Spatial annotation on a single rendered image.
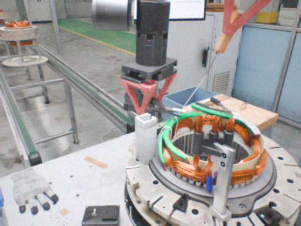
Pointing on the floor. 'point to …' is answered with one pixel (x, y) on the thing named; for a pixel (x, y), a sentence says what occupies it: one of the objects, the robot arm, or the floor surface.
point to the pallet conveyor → (129, 126)
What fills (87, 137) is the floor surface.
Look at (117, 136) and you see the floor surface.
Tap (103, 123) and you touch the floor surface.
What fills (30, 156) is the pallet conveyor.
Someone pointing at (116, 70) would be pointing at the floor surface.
